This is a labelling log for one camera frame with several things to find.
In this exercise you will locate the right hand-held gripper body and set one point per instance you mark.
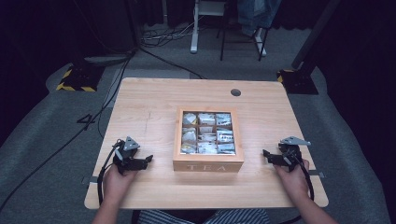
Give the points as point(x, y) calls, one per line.
point(291, 154)

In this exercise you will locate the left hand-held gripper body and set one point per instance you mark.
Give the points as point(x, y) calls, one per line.
point(126, 155)

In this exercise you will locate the white desk frame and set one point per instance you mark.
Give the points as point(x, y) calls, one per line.
point(194, 34)

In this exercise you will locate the person's right hand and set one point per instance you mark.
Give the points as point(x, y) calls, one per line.
point(294, 183)

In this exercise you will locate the black yellow striped stand base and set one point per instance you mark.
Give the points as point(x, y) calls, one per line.
point(79, 79)
point(299, 82)

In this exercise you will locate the blue hanging cloth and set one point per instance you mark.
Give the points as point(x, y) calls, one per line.
point(257, 15)

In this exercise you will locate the group of tea bags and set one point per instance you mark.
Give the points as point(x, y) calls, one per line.
point(208, 133)

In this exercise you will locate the grey tape strip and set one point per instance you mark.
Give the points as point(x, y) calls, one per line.
point(317, 174)
point(90, 179)

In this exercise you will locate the dark slanted stand pole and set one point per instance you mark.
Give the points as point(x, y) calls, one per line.
point(314, 34)

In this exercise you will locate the person's striped clothing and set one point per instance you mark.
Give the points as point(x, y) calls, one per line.
point(243, 217)

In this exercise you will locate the black chair frame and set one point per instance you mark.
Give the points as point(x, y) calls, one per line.
point(223, 37)

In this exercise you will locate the wooden tea box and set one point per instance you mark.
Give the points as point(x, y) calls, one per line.
point(208, 161)

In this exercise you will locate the person's left hand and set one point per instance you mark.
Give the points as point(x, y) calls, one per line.
point(116, 185)

